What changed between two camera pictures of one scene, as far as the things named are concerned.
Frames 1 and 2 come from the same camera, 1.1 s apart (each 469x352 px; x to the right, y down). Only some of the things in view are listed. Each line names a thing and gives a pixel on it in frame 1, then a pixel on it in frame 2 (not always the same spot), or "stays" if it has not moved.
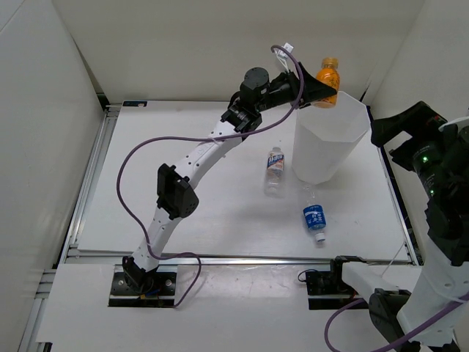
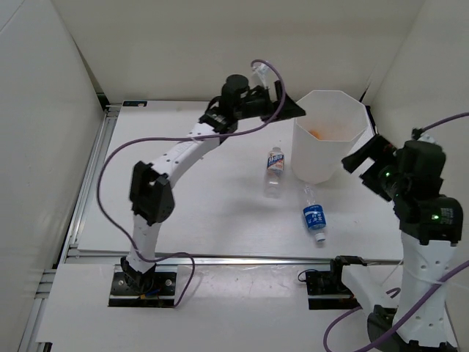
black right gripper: x=418 y=117 → x=377 y=149
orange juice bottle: x=329 y=75 → x=316 y=134
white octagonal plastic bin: x=326 y=140 stays
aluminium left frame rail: x=92 y=177 stays
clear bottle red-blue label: x=275 y=174 stays
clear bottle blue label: x=314 y=213 stays
